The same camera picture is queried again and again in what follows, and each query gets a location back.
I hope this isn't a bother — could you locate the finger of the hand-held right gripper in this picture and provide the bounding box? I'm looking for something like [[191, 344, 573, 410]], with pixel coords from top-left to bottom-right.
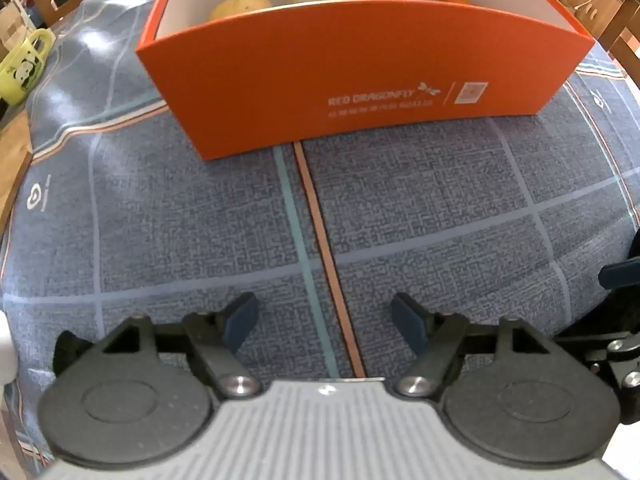
[[554, 327, 640, 426], [598, 258, 640, 292]]

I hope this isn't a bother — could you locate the yellow-green panda mug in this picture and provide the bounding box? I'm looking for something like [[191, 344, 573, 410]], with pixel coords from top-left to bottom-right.
[[0, 28, 56, 107]]

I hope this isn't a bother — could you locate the wooden board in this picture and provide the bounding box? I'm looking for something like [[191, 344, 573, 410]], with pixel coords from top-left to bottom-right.
[[0, 109, 34, 233]]

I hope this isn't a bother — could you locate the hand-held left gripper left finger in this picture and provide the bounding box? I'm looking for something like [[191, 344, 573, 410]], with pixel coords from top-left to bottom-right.
[[98, 292, 262, 401]]

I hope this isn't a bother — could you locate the blue checked tablecloth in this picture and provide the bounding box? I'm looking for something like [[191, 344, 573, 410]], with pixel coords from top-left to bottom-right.
[[0, 0, 633, 480]]

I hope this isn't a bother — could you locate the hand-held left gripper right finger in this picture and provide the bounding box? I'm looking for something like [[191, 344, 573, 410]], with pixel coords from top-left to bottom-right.
[[390, 292, 552, 401]]

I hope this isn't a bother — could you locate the orange cardboard box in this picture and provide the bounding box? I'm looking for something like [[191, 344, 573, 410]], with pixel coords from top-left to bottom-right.
[[136, 0, 597, 162]]

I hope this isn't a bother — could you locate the white object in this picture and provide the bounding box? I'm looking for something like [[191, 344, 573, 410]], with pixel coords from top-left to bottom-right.
[[0, 310, 15, 386]]

